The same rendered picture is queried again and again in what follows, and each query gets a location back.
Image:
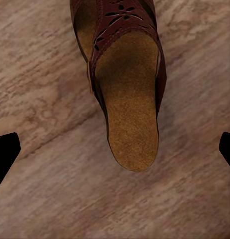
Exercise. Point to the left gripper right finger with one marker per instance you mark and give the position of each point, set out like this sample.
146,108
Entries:
224,146

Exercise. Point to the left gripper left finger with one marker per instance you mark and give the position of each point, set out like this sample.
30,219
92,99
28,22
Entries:
9,150

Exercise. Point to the sandal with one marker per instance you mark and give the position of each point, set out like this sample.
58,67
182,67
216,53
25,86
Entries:
125,67

